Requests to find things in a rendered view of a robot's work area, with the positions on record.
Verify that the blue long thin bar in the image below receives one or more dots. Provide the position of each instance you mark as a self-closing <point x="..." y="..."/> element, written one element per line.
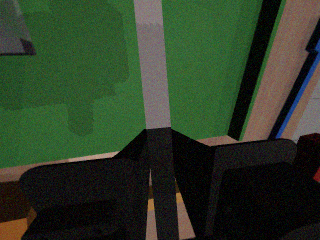
<point x="303" y="78"/>

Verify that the green mat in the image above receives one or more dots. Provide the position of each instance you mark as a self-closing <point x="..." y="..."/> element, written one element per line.
<point x="81" y="95"/>

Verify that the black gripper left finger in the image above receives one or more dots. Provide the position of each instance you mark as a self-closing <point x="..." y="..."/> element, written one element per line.
<point x="124" y="177"/>

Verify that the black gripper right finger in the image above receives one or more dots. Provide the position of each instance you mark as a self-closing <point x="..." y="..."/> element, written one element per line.
<point x="198" y="170"/>

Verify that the red putter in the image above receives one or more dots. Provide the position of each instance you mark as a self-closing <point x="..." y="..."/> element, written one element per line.
<point x="151" y="46"/>

